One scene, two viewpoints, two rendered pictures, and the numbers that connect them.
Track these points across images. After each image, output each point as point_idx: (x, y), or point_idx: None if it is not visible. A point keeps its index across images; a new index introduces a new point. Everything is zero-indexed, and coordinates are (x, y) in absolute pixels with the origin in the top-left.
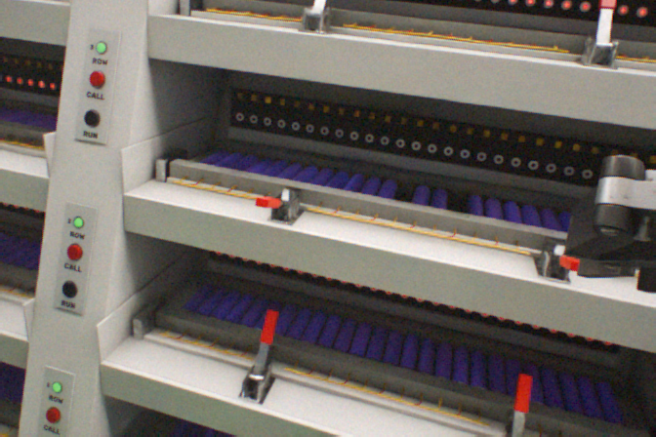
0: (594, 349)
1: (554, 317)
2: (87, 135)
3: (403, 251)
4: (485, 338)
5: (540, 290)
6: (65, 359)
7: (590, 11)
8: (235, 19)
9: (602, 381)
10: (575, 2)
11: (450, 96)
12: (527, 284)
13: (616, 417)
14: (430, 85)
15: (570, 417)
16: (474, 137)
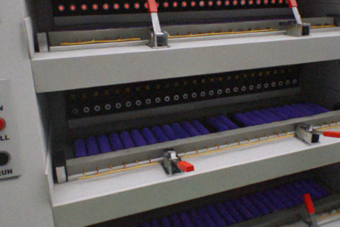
0: None
1: (318, 161)
2: (1, 173)
3: (249, 160)
4: (255, 184)
5: (312, 151)
6: None
7: (253, 3)
8: (89, 47)
9: (307, 178)
10: (246, 0)
11: (246, 67)
12: (307, 151)
13: (326, 192)
14: (236, 63)
15: (317, 202)
16: (222, 81)
